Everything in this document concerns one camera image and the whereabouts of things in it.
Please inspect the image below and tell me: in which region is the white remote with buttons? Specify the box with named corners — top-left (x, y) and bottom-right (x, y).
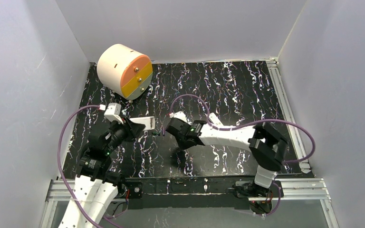
top-left (130, 116), bottom-right (156, 131)

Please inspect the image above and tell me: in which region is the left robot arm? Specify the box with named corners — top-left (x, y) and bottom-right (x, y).
top-left (59, 117), bottom-right (155, 228)

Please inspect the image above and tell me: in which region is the long white remote control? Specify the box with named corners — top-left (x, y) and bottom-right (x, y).
top-left (208, 113), bottom-right (224, 127)

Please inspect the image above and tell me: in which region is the round three-colour drawer box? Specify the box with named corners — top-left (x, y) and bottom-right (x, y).
top-left (96, 44), bottom-right (153, 101)

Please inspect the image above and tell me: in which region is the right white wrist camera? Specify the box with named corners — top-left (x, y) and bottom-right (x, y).
top-left (169, 111), bottom-right (188, 123)

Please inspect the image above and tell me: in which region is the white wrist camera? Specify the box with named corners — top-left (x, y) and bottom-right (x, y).
top-left (169, 111), bottom-right (188, 123)
top-left (104, 103), bottom-right (124, 124)

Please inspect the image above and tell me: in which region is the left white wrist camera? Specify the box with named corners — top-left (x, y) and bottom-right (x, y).
top-left (104, 103), bottom-right (124, 124)

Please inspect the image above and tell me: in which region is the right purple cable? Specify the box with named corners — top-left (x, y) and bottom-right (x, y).
top-left (170, 94), bottom-right (316, 164)

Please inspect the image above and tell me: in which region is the purple cable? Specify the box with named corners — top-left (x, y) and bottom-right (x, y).
top-left (58, 104), bottom-right (126, 228)
top-left (170, 94), bottom-right (316, 164)

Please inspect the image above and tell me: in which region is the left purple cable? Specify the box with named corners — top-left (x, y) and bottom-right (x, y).
top-left (58, 104), bottom-right (126, 228)

